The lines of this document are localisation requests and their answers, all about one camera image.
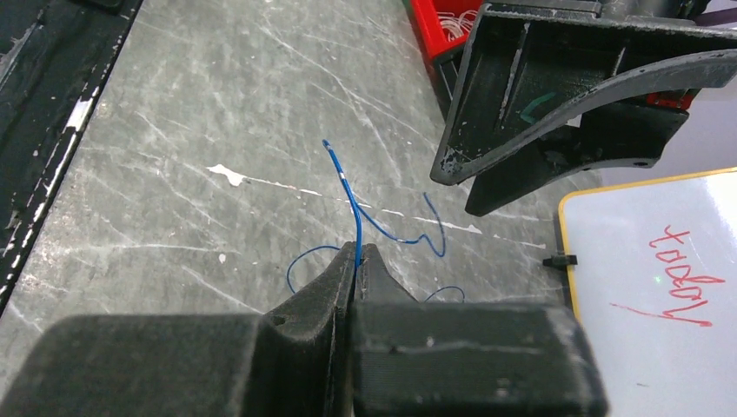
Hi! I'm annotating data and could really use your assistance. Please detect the whiteboard with red writing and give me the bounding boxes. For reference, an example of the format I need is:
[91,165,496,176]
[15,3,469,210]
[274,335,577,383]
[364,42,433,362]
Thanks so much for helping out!
[558,169,736,416]

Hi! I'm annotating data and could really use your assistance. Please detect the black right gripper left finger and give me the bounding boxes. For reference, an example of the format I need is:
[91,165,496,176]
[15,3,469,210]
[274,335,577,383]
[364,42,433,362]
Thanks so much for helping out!
[1,242,356,416]

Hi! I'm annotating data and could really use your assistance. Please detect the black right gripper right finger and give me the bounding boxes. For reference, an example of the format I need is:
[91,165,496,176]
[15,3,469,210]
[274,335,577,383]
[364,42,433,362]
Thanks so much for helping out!
[352,244,609,416]

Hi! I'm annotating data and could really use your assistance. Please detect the black plastic bin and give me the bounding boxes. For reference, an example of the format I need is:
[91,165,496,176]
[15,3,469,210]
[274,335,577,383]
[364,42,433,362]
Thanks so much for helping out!
[430,46,463,117]

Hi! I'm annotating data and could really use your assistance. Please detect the red plastic bin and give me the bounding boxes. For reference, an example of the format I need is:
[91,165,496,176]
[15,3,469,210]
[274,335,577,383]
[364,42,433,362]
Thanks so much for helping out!
[410,1,707,122]

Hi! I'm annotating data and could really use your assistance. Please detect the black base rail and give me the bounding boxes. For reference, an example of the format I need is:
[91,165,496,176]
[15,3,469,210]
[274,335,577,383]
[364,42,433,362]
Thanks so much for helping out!
[1,0,143,308]

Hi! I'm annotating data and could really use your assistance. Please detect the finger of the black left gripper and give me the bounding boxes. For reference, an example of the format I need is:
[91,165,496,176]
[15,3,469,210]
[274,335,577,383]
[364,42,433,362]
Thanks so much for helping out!
[465,103,689,216]
[430,2,736,185]

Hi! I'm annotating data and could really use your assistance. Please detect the white coiled cables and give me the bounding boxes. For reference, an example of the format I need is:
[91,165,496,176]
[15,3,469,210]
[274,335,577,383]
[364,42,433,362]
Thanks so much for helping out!
[438,10,479,42]

